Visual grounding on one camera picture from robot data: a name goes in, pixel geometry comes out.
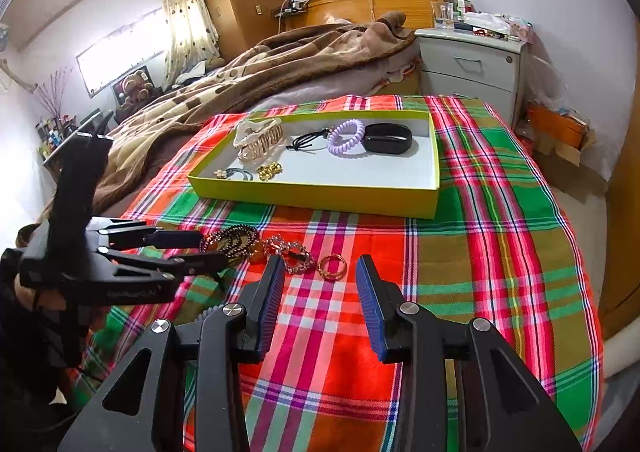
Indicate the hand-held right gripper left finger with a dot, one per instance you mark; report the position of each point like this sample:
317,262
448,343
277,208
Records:
265,317

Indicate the person's left hand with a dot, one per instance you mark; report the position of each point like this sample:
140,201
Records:
26,235

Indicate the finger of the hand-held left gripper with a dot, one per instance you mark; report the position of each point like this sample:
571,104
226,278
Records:
150,237
170,268

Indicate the orange cardboard box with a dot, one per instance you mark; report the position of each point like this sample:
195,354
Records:
555,127

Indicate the grey bed sheet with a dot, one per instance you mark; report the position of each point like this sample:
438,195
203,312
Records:
325,89

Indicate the brown teddy bear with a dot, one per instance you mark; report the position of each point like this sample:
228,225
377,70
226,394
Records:
135,89

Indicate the bright window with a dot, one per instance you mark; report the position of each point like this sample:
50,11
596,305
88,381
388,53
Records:
120,52

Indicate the clear plastic bag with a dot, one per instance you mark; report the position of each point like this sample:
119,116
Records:
550,82

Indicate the wooden door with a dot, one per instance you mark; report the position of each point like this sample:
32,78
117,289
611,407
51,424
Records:
622,182

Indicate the dotted curtain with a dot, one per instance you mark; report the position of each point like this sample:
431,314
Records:
187,17

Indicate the clear plastic hair claw clip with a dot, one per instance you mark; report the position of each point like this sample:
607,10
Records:
260,144

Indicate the brown patterned blanket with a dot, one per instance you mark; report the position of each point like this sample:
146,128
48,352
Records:
200,92

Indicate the power strip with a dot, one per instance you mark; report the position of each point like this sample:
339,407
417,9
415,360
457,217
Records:
290,8

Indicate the black wristband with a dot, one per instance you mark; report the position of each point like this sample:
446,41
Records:
390,146

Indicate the grey nightstand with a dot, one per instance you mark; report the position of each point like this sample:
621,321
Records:
470,67

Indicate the shelf with bottles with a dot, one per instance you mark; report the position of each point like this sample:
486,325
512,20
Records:
55,142

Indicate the yellow shallow cardboard box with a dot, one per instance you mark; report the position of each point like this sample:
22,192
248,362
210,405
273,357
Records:
350,174

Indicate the wooden headboard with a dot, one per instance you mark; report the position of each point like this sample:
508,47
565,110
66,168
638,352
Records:
380,2

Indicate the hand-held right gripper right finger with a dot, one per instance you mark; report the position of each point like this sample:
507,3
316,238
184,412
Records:
374,317

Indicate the clear drinking glass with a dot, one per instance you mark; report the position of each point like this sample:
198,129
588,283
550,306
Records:
442,17

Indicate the plaid bed cloth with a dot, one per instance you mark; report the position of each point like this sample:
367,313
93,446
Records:
500,257

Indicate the pile of small nightstand clutter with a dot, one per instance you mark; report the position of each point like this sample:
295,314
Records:
490,24

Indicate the dried branches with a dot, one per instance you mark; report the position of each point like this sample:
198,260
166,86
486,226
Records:
55,92

